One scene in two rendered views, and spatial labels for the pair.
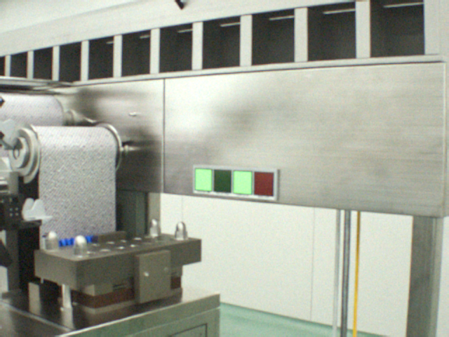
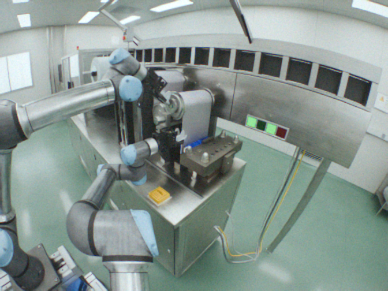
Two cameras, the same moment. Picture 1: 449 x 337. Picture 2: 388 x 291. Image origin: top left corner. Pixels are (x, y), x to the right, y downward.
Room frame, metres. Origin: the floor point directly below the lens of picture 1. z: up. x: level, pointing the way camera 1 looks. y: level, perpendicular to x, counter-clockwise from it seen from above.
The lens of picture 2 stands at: (0.62, 0.38, 1.47)
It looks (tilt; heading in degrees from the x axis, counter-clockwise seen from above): 28 degrees down; 359
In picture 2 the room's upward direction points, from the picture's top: 5 degrees clockwise
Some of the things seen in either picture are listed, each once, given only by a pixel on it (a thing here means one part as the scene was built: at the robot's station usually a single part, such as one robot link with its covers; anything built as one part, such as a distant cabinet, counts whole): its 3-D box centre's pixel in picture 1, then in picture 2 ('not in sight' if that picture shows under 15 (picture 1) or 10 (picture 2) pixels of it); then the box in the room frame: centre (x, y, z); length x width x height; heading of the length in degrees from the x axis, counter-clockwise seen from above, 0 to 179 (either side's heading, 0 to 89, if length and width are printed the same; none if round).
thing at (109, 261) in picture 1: (122, 256); (215, 151); (1.45, 0.24, 1.00); 0.40 x 0.16 x 0.06; 141
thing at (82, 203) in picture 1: (78, 208); (196, 128); (1.49, 0.36, 1.11); 0.23 x 0.01 x 0.18; 141
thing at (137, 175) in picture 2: not in sight; (134, 171); (1.18, 0.63, 1.01); 0.11 x 0.08 x 0.11; 103
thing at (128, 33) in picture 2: not in sight; (127, 34); (1.81, 0.89, 1.66); 0.07 x 0.07 x 0.10; 50
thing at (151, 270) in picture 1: (153, 276); (228, 161); (1.40, 0.16, 0.97); 0.10 x 0.03 x 0.11; 141
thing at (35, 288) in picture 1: (80, 283); (193, 157); (1.49, 0.36, 0.92); 0.28 x 0.04 x 0.04; 141
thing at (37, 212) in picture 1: (38, 212); (182, 135); (1.38, 0.43, 1.11); 0.09 x 0.03 x 0.06; 140
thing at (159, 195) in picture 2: not in sight; (159, 195); (1.15, 0.51, 0.91); 0.07 x 0.07 x 0.02; 51
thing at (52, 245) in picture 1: (52, 240); (189, 149); (1.35, 0.39, 1.05); 0.04 x 0.04 x 0.04
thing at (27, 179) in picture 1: (24, 152); (174, 105); (1.44, 0.48, 1.25); 0.15 x 0.01 x 0.15; 51
